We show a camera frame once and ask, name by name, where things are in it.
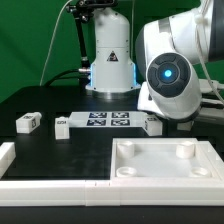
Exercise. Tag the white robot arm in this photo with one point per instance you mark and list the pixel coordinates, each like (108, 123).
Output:
(166, 51)

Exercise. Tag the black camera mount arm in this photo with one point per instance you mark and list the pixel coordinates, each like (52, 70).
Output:
(82, 12)

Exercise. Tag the white U-shaped fence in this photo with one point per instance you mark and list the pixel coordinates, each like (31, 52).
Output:
(111, 192)

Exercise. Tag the white square tabletop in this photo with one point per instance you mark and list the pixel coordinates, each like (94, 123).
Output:
(164, 158)

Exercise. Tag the white marker plate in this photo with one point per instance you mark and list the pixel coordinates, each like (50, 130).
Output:
(116, 119)

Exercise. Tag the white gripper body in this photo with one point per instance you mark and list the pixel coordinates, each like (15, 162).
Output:
(212, 109)

